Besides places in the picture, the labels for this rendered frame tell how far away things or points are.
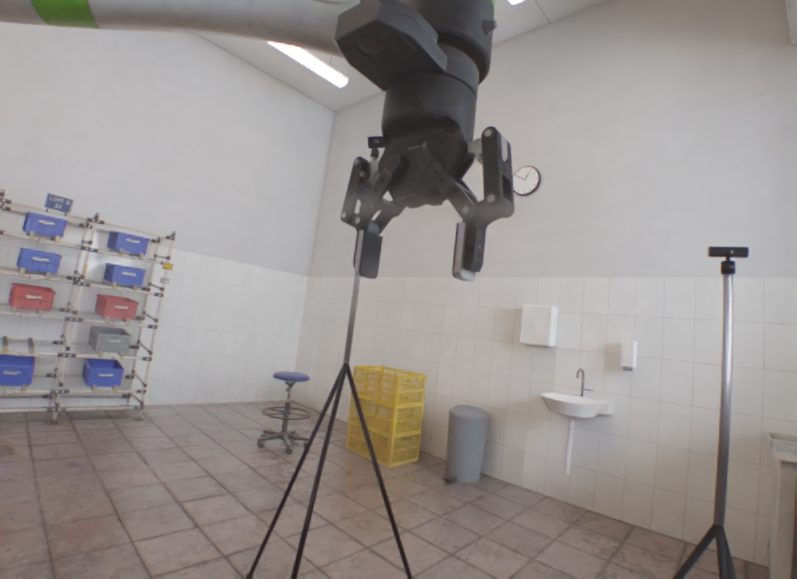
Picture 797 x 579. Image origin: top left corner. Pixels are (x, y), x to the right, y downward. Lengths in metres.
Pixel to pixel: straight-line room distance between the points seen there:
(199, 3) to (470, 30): 0.26
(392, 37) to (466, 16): 0.07
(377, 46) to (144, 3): 0.25
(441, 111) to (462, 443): 3.41
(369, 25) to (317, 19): 0.20
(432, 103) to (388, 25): 0.06
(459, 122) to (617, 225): 3.33
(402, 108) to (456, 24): 0.08
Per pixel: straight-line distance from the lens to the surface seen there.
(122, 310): 4.60
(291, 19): 0.48
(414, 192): 0.30
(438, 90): 0.31
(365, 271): 0.32
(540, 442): 3.71
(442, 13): 0.34
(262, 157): 5.97
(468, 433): 3.59
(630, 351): 3.33
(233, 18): 0.48
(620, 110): 4.02
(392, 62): 0.32
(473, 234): 0.27
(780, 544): 2.82
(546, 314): 3.51
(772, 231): 3.48
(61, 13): 0.51
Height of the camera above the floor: 1.24
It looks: 8 degrees up
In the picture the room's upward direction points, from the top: 7 degrees clockwise
